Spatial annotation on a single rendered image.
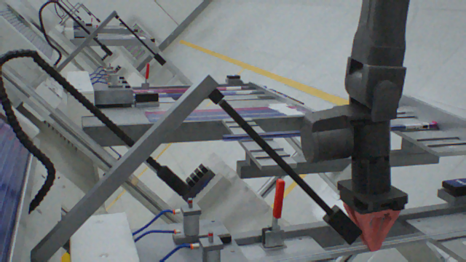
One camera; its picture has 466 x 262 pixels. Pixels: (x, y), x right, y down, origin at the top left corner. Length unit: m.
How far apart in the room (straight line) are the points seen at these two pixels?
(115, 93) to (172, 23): 6.46
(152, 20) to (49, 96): 6.80
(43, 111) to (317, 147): 0.92
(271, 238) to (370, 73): 0.30
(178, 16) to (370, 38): 7.62
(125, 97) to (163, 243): 1.18
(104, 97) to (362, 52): 1.24
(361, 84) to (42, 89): 0.96
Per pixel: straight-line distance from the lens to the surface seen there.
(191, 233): 0.76
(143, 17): 8.25
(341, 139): 0.78
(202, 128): 1.62
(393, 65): 0.78
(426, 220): 1.01
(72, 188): 1.62
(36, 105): 1.53
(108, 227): 0.78
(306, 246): 0.89
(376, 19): 0.76
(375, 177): 0.82
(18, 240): 0.48
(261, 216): 1.77
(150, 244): 0.76
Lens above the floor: 1.49
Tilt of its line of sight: 21 degrees down
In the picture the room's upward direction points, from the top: 45 degrees counter-clockwise
